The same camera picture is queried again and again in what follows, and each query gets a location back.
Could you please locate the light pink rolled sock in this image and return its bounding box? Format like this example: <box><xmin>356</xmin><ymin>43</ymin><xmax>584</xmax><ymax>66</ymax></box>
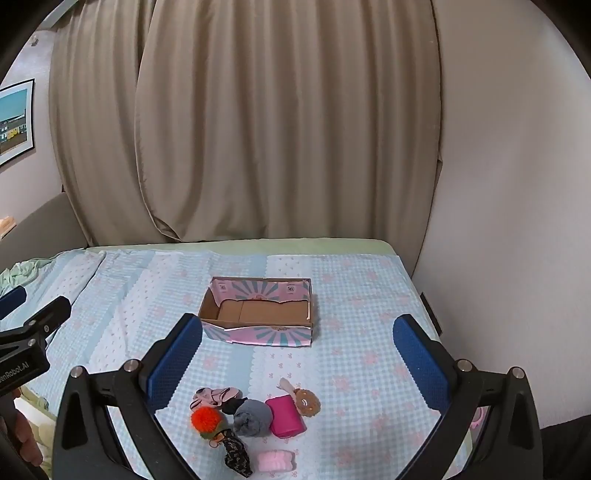
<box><xmin>257</xmin><ymin>450</ymin><xmax>296</xmax><ymax>474</ymax></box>

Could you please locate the magenta sock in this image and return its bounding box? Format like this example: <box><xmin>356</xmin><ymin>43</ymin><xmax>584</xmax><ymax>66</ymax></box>
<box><xmin>265</xmin><ymin>394</ymin><xmax>306</xmax><ymax>438</ymax></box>

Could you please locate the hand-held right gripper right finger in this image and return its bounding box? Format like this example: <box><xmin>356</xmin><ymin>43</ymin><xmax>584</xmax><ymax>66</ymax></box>
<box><xmin>393</xmin><ymin>315</ymin><xmax>544</xmax><ymax>480</ymax></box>

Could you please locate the light blue checked blanket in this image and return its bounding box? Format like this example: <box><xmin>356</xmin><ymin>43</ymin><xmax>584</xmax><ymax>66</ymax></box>
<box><xmin>0</xmin><ymin>249</ymin><xmax>476</xmax><ymax>480</ymax></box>

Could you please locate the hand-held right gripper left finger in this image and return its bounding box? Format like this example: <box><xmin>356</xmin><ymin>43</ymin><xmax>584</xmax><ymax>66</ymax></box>
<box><xmin>52</xmin><ymin>314</ymin><xmax>204</xmax><ymax>480</ymax></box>

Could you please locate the pink striped cardboard box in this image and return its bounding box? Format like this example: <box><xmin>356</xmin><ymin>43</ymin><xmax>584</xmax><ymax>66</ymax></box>
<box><xmin>198</xmin><ymin>276</ymin><xmax>315</xmax><ymax>347</ymax></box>

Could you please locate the grey sock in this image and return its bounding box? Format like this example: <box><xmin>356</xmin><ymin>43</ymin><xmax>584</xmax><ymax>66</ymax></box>
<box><xmin>233</xmin><ymin>399</ymin><xmax>274</xmax><ymax>437</ymax></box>

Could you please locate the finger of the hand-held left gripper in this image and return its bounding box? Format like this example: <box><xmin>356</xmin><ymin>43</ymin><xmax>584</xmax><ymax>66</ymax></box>
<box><xmin>22</xmin><ymin>295</ymin><xmax>72</xmax><ymax>345</ymax></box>
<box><xmin>0</xmin><ymin>285</ymin><xmax>27</xmax><ymax>320</ymax></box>

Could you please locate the narrow beige curtain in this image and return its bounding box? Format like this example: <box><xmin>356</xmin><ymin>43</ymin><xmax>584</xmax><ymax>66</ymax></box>
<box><xmin>48</xmin><ymin>0</ymin><xmax>160</xmax><ymax>247</ymax></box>

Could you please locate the wide beige curtain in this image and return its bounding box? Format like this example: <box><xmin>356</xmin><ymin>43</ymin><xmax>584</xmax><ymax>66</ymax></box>
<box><xmin>135</xmin><ymin>0</ymin><xmax>444</xmax><ymax>244</ymax></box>

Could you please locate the dark cloth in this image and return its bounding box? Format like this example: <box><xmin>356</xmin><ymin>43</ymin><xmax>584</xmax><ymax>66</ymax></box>
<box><xmin>538</xmin><ymin>415</ymin><xmax>591</xmax><ymax>480</ymax></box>

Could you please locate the person's left hand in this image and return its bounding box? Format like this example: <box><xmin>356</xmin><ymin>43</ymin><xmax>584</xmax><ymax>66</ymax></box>
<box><xmin>13</xmin><ymin>407</ymin><xmax>43</xmax><ymax>468</ymax></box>

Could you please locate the framed wall poster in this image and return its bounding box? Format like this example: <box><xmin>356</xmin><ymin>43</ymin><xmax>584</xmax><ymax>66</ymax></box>
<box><xmin>0</xmin><ymin>78</ymin><xmax>36</xmax><ymax>167</ymax></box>

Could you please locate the pink striped sock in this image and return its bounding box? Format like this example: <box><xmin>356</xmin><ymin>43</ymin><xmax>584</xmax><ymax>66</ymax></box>
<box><xmin>190</xmin><ymin>387</ymin><xmax>242</xmax><ymax>411</ymax></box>

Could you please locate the pale green sheet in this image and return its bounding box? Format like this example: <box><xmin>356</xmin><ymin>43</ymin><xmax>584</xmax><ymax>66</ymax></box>
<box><xmin>0</xmin><ymin>237</ymin><xmax>402</xmax><ymax>292</ymax></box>

